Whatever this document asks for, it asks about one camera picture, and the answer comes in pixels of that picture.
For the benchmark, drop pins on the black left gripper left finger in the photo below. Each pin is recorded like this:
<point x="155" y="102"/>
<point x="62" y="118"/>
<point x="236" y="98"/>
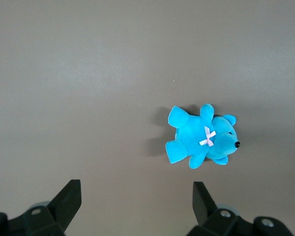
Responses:
<point x="46" y="218"/>

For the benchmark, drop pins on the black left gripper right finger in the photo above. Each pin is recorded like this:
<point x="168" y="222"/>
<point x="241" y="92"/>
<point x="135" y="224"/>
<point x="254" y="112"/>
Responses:
<point x="221" y="221"/>

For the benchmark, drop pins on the blue teddy bear plush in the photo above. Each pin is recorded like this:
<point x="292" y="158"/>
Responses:
<point x="201" y="137"/>

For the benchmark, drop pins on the brown table cloth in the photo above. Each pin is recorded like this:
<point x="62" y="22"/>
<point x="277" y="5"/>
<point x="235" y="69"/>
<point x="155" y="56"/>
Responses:
<point x="88" y="86"/>

